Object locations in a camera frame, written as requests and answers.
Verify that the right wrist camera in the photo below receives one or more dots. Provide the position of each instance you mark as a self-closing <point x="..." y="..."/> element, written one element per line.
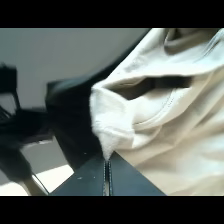
<point x="7" y="80"/>

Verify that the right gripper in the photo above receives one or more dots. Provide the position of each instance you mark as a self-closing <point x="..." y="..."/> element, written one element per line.
<point x="20" y="133"/>

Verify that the cream white shirt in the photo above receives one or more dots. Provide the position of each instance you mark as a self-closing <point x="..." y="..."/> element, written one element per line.
<point x="173" y="133"/>

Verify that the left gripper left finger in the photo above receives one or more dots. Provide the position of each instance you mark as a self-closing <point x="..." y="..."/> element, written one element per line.
<point x="87" y="180"/>

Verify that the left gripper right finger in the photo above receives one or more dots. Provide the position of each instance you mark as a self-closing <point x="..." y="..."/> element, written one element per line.
<point x="133" y="181"/>

